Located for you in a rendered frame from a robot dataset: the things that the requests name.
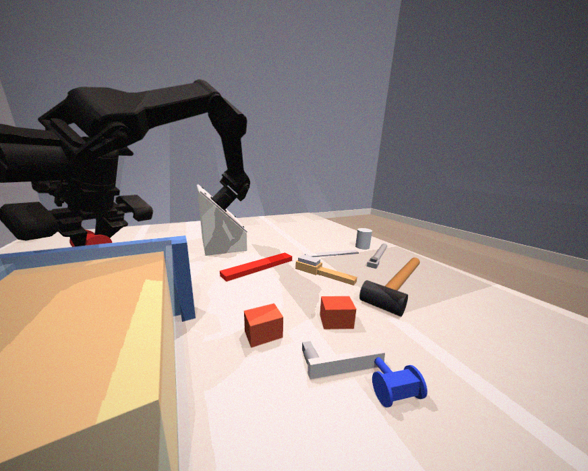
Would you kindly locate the grey crank handle with blue knob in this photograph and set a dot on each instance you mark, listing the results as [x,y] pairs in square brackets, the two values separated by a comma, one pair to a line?
[389,386]

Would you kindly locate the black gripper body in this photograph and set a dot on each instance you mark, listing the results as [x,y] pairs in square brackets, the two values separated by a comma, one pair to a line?
[31,220]

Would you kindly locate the orange-red box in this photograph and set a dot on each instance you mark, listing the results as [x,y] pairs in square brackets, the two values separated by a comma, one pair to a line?
[263,324]
[337,312]

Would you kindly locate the dark grey cylinder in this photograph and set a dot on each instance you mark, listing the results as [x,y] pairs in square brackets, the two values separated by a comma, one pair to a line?
[363,238]

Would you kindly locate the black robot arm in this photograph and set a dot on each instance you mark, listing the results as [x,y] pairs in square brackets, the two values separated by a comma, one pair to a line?
[114,119]

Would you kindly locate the black mallet with wooden handle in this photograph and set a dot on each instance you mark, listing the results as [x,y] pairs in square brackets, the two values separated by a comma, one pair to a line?
[388,297]

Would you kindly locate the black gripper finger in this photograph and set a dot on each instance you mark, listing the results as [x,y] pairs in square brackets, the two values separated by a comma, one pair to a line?
[78,237]
[104,227]

